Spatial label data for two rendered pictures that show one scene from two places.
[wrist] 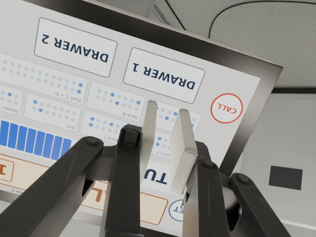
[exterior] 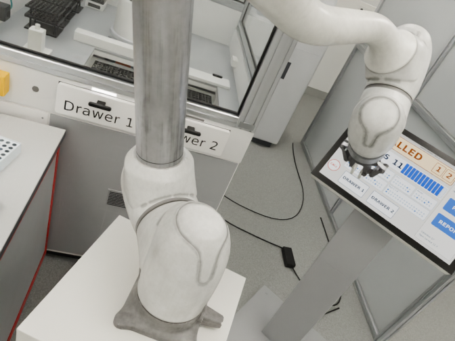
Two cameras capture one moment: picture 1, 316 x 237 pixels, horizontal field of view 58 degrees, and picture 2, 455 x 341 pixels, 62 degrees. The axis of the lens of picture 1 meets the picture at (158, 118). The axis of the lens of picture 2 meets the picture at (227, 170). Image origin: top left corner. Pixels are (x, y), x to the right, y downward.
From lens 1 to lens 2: 0.98 m
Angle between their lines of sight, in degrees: 23
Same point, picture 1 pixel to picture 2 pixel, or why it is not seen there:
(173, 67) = (349, 185)
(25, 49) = (401, 210)
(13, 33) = (403, 217)
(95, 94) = (382, 186)
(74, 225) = not seen: outside the picture
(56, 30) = (386, 212)
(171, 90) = (352, 178)
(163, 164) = not seen: hidden behind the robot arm
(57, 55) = (390, 204)
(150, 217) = not seen: hidden behind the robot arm
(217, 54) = (332, 185)
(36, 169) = (422, 164)
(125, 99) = (371, 180)
